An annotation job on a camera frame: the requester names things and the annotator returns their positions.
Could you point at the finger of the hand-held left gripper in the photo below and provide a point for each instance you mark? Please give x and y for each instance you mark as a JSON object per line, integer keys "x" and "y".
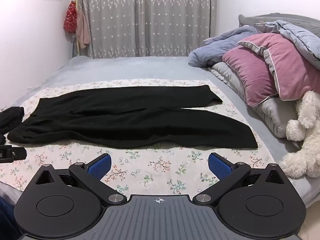
{"x": 19, "y": 153}

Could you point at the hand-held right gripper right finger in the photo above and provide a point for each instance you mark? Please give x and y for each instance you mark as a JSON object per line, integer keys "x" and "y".
{"x": 220, "y": 166}

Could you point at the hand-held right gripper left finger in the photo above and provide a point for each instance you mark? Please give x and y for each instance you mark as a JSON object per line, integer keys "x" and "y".
{"x": 100, "y": 167}

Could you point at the black pants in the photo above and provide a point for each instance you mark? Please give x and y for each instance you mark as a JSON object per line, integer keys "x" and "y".
{"x": 125, "y": 120}

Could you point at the dark knit cloth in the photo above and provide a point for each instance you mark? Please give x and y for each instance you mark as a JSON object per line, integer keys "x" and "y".
{"x": 11, "y": 118}

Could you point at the floral printed blanket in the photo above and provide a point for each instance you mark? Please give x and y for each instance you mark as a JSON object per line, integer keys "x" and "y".
{"x": 162, "y": 165}

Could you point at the person's dark clothing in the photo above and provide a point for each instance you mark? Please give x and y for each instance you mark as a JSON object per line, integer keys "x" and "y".
{"x": 6, "y": 220}

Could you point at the grey pillow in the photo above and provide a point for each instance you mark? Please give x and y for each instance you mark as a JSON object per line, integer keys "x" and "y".
{"x": 272, "y": 115}

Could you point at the white plush toy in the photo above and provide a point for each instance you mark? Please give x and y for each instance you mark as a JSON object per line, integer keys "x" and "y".
{"x": 305, "y": 130}

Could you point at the pink garment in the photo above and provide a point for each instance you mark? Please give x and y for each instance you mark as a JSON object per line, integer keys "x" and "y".
{"x": 247, "y": 75}

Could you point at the grey bed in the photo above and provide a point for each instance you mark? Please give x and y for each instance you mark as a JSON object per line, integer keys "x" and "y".
{"x": 137, "y": 67}

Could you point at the blue duvet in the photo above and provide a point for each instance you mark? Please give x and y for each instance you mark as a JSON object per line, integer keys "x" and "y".
{"x": 215, "y": 47}

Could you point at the pink pillow with white piping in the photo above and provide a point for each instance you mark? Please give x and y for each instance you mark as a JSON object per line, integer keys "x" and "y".
{"x": 292, "y": 65}

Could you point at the pink hanging cloth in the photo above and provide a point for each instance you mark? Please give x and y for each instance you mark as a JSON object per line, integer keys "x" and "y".
{"x": 82, "y": 30}

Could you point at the red floral hanging bag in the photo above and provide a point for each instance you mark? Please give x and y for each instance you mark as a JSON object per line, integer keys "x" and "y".
{"x": 70, "y": 20}

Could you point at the grey headboard cushion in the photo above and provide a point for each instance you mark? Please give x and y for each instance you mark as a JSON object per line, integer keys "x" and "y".
{"x": 250, "y": 20}

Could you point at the grey star-print curtain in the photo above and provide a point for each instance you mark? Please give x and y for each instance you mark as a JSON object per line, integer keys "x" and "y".
{"x": 150, "y": 17}

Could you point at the yellow rod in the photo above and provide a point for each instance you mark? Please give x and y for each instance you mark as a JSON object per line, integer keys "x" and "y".
{"x": 77, "y": 2}

